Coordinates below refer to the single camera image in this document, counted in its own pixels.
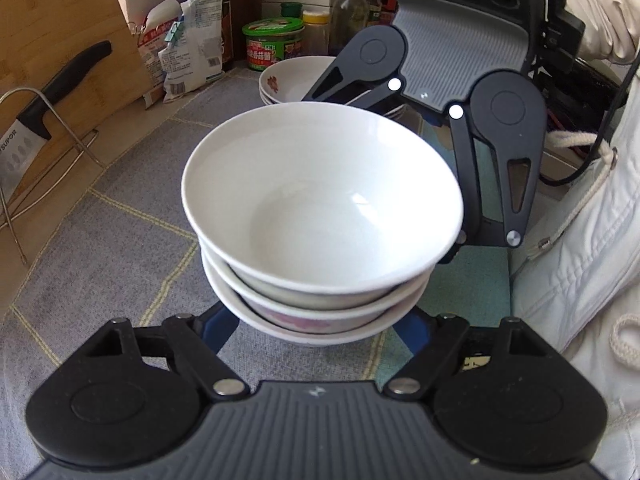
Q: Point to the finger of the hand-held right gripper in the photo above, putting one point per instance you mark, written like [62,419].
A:
[492,234]
[320,91]

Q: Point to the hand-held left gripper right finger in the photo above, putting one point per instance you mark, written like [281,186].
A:
[412,332]

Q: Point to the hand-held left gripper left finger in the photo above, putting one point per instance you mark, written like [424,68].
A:
[220,330]

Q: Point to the stack of bowls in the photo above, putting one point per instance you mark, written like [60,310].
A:
[295,80]

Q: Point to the white bowl pink flower print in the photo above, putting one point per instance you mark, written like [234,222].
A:
[320,307]
[320,338]
[320,200]

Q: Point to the person's right forearm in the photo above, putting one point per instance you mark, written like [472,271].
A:
[605,5]

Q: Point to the teal towel with yellow patch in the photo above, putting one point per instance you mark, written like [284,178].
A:
[475,285]

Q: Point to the yellow-lidded jar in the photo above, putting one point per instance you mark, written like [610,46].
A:
[316,32]

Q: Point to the green-lidded sauce jar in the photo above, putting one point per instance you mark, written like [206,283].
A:
[272,50]

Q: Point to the clear glass bottle red cap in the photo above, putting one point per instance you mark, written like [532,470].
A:
[347,15]

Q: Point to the dark condiment bottle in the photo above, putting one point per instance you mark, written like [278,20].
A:
[384,2]

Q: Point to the small green-capped jar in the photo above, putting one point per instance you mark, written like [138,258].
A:
[291,10]

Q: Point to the person's white jacket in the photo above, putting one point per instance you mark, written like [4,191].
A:
[575,285]

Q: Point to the dark soy sauce bottle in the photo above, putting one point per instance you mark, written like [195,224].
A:
[226,35]

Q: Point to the grey plaid towel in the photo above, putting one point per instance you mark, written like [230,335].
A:
[125,240]

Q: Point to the red and white food packet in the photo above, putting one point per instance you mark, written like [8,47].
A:
[150,45]

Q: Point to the wooden cutting board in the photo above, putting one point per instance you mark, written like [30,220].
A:
[60,10]

